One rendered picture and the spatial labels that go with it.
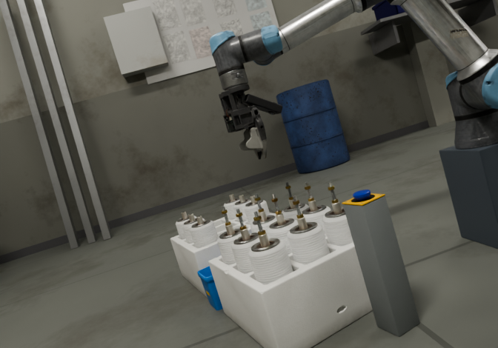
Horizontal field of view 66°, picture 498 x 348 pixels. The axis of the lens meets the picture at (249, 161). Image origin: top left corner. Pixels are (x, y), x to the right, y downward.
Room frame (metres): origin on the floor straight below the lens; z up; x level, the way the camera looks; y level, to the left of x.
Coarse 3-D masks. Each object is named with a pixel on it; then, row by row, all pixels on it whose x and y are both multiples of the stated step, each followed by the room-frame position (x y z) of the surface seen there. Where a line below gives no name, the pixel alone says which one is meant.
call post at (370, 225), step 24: (360, 216) 0.83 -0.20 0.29; (384, 216) 0.84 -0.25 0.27; (360, 240) 0.85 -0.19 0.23; (384, 240) 0.83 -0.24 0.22; (360, 264) 0.88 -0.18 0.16; (384, 264) 0.82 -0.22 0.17; (384, 288) 0.82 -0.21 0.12; (408, 288) 0.84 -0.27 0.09; (384, 312) 0.84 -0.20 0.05; (408, 312) 0.83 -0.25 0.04
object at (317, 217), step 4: (328, 208) 1.13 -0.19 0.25; (320, 212) 1.10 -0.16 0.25; (324, 212) 1.10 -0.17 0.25; (308, 216) 1.11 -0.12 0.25; (312, 216) 1.10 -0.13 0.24; (316, 216) 1.10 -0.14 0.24; (320, 216) 1.10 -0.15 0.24; (308, 220) 1.11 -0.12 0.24; (312, 220) 1.10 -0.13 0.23; (316, 220) 1.10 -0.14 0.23; (320, 220) 1.10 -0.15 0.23; (320, 224) 1.10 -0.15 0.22; (324, 228) 1.10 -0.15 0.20; (324, 232) 1.10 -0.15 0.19
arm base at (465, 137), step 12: (456, 120) 1.16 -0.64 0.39; (468, 120) 1.12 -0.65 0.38; (480, 120) 1.10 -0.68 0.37; (492, 120) 1.09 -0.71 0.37; (456, 132) 1.16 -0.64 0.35; (468, 132) 1.12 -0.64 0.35; (480, 132) 1.10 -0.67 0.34; (492, 132) 1.08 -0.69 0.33; (456, 144) 1.16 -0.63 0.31; (468, 144) 1.12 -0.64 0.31; (480, 144) 1.09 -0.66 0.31
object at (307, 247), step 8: (288, 232) 0.99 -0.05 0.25; (304, 232) 0.95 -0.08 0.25; (312, 232) 0.95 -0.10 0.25; (320, 232) 0.96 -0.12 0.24; (288, 240) 0.99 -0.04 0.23; (296, 240) 0.95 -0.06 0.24; (304, 240) 0.94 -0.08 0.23; (312, 240) 0.94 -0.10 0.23; (320, 240) 0.95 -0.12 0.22; (296, 248) 0.96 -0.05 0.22; (304, 248) 0.94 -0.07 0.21; (312, 248) 0.94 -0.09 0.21; (320, 248) 0.95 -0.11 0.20; (296, 256) 0.96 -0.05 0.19; (304, 256) 0.95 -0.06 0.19; (312, 256) 0.94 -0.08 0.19; (320, 256) 0.95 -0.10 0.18
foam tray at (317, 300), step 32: (352, 256) 0.95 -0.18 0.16; (224, 288) 1.11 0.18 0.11; (256, 288) 0.87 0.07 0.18; (288, 288) 0.87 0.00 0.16; (320, 288) 0.90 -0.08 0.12; (352, 288) 0.94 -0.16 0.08; (256, 320) 0.92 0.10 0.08; (288, 320) 0.86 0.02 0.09; (320, 320) 0.89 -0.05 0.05; (352, 320) 0.93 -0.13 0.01
